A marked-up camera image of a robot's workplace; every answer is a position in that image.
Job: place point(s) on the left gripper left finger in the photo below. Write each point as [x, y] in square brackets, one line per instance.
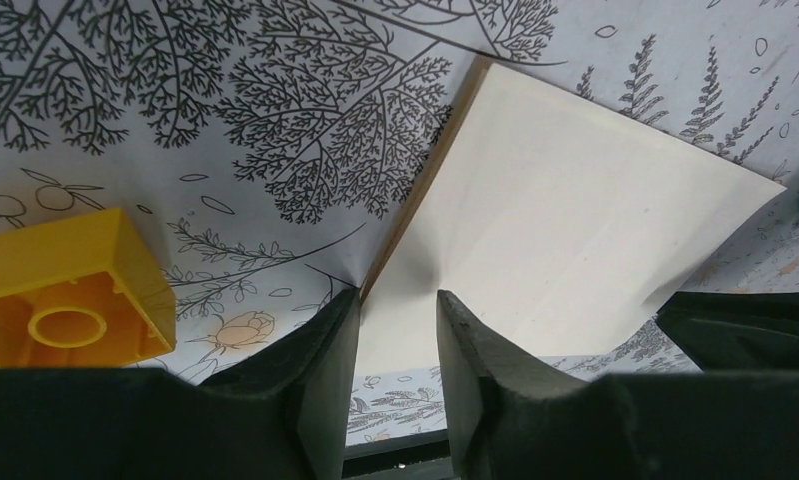
[280, 414]

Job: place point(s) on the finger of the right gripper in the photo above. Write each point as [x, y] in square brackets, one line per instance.
[734, 331]

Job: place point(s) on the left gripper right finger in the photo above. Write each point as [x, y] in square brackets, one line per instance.
[512, 416]

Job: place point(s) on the beige lined letter paper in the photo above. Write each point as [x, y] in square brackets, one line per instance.
[562, 225]

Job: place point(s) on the orange square toy brick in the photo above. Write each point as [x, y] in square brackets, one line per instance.
[83, 291]

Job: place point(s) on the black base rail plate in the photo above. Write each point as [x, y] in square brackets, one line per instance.
[423, 457]

